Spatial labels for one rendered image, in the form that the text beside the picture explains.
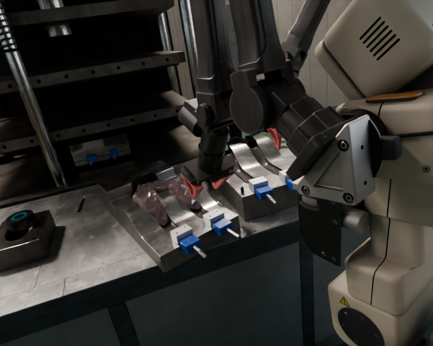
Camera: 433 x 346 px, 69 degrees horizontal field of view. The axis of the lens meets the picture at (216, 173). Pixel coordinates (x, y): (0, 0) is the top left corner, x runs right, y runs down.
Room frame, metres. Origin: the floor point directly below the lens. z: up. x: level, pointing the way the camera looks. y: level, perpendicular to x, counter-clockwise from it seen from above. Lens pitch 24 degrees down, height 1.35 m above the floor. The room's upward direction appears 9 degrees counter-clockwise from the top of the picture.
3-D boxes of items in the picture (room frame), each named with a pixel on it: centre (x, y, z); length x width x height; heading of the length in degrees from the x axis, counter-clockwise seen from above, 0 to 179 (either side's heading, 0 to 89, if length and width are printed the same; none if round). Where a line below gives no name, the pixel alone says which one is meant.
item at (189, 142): (1.81, 0.68, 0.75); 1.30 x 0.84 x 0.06; 105
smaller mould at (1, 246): (0.89, 0.65, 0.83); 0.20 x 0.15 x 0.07; 15
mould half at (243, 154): (1.12, -0.13, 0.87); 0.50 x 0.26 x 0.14; 15
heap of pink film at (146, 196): (0.94, 0.19, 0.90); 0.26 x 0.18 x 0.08; 32
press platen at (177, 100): (1.86, 0.69, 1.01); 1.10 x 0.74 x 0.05; 105
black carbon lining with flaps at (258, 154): (1.10, -0.12, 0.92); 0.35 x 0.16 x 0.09; 15
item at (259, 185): (0.84, -0.14, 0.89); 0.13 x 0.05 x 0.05; 15
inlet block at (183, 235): (0.69, 0.09, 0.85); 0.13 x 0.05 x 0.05; 32
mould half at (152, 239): (0.94, 0.20, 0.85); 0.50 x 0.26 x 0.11; 32
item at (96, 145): (1.75, 0.61, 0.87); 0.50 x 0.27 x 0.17; 15
